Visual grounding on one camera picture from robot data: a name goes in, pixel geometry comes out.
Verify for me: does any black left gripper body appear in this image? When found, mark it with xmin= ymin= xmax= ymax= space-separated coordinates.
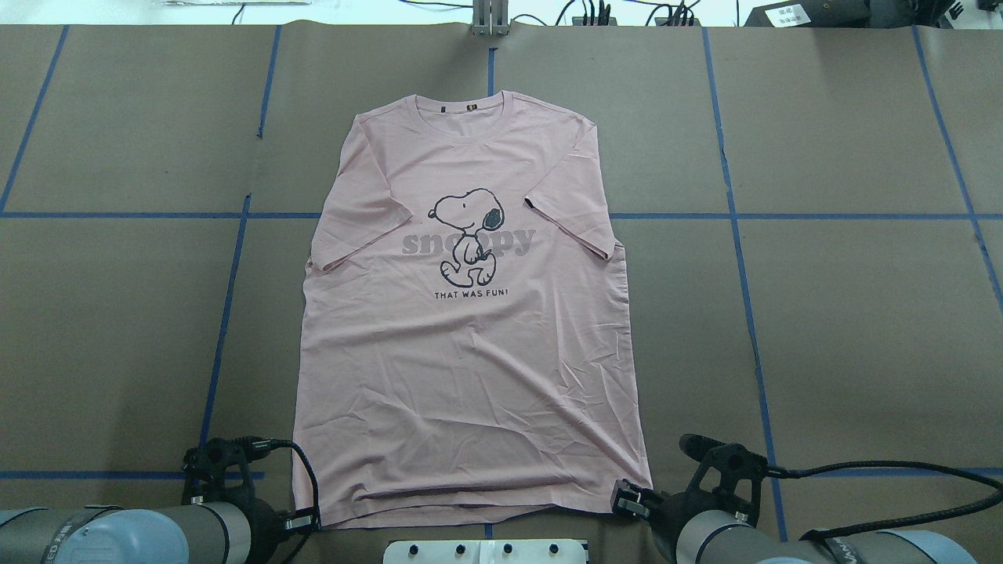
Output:
xmin=182 ymin=436 xmax=321 ymax=537

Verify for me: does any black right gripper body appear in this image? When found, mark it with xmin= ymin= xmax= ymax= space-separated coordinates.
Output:
xmin=611 ymin=433 xmax=784 ymax=522

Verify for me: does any pink Snoopy t-shirt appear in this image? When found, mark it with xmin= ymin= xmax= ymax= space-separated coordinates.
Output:
xmin=293 ymin=92 xmax=652 ymax=529

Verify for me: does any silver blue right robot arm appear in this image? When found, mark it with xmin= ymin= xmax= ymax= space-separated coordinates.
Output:
xmin=611 ymin=433 xmax=1001 ymax=563

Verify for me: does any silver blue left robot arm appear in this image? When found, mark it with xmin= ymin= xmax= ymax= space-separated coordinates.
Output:
xmin=1 ymin=436 xmax=321 ymax=563

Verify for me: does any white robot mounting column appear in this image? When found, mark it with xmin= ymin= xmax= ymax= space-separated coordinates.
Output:
xmin=382 ymin=538 xmax=590 ymax=563

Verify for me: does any orange grey hub right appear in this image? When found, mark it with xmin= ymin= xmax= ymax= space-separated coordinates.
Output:
xmin=644 ymin=2 xmax=700 ymax=27

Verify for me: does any orange grey hub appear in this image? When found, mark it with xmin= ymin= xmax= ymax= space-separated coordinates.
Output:
xmin=644 ymin=2 xmax=700 ymax=27
xmin=564 ymin=1 xmax=617 ymax=27

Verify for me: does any black box with label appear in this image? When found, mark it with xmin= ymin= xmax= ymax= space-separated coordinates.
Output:
xmin=742 ymin=1 xmax=871 ymax=28

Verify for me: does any orange grey hub left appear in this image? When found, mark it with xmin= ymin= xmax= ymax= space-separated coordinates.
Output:
xmin=564 ymin=1 xmax=617 ymax=27

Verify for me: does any aluminium frame post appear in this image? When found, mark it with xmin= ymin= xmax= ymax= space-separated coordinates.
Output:
xmin=472 ymin=0 xmax=511 ymax=37

